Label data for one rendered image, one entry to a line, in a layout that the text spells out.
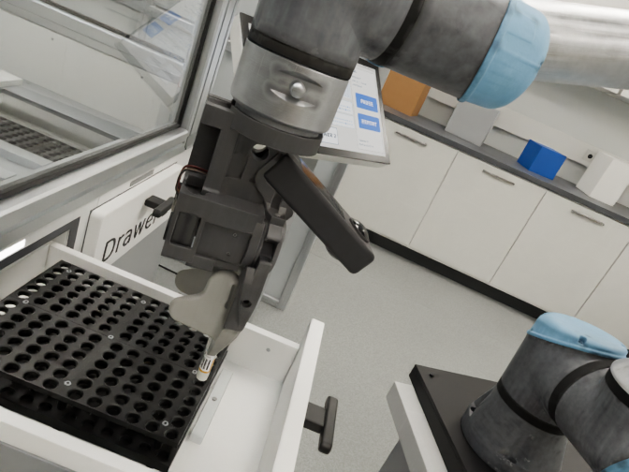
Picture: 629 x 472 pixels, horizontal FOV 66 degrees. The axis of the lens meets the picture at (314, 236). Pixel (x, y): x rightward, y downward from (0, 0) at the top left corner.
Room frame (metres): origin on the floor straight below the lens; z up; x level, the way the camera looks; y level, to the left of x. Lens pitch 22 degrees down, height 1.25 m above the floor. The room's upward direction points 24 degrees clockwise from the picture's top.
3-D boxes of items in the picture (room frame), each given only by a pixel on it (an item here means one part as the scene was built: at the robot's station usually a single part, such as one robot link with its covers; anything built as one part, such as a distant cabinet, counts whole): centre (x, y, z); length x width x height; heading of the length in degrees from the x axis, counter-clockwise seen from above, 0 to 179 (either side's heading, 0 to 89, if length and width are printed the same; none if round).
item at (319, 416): (0.40, -0.08, 0.91); 0.07 x 0.04 x 0.01; 2
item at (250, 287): (0.33, 0.03, 1.06); 0.05 x 0.02 x 0.09; 18
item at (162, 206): (0.70, 0.25, 0.91); 0.07 x 0.04 x 0.01; 2
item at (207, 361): (0.35, 0.04, 0.96); 0.01 x 0.01 x 0.05
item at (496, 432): (0.64, -0.40, 0.85); 0.15 x 0.15 x 0.10
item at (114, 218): (0.70, 0.28, 0.87); 0.29 x 0.02 x 0.11; 2
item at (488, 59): (0.40, -0.03, 1.28); 0.11 x 0.11 x 0.08; 19
